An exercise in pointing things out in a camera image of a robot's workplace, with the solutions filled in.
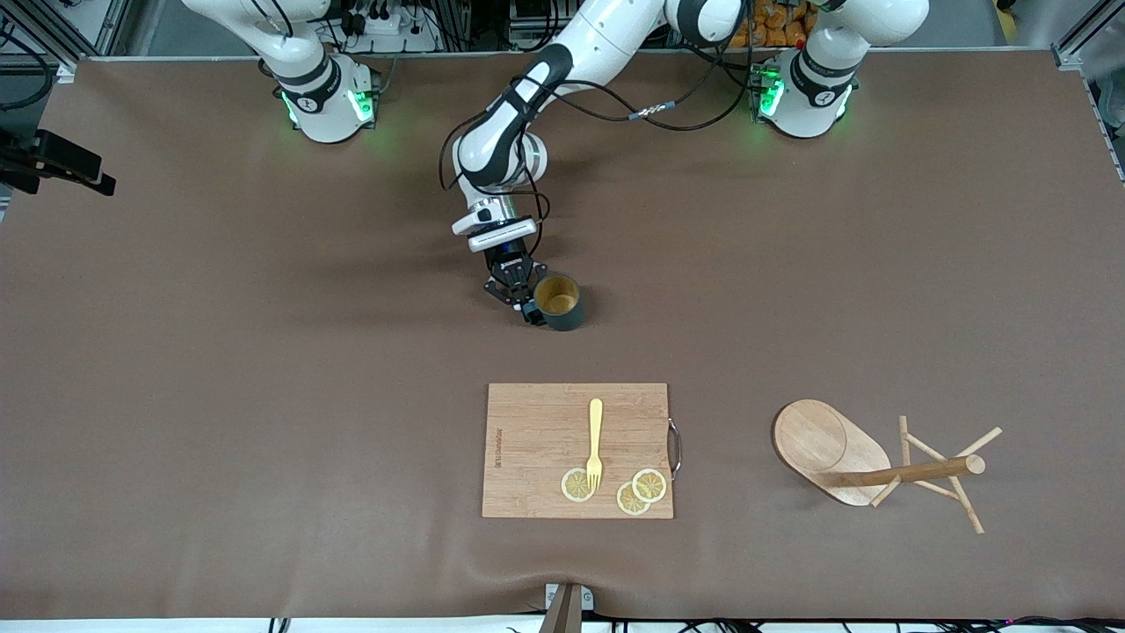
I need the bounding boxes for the teal ceramic mug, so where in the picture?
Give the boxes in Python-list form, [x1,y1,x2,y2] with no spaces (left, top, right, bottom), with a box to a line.
[532,273,584,332]

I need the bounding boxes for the wooden mug tree rack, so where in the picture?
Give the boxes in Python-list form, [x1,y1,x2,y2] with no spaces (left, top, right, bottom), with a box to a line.
[772,399,1004,535]

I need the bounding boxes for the bamboo cutting board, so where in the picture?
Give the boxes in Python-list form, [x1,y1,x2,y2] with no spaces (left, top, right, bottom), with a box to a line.
[482,382,682,520]

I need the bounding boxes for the yellow plastic fork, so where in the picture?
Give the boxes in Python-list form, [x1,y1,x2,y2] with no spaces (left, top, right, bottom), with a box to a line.
[586,398,605,493]

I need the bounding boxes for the brown table cover mat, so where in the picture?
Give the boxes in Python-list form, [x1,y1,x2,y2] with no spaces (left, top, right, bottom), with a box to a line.
[0,48,1125,622]

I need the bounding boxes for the white power strip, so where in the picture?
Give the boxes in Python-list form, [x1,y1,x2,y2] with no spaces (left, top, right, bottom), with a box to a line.
[338,0,440,55]

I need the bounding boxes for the orange snack packets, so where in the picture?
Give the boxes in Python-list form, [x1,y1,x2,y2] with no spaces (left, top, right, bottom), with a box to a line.
[734,0,814,50]

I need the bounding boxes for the aluminium frame post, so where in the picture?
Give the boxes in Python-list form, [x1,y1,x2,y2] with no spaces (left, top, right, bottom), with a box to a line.
[1050,0,1125,71]
[0,0,80,84]

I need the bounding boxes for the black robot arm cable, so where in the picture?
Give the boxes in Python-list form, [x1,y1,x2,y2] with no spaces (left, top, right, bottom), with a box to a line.
[439,53,757,221]

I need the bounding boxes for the metal table edge bracket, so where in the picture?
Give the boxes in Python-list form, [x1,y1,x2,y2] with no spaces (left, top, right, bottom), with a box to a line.
[538,582,595,633]

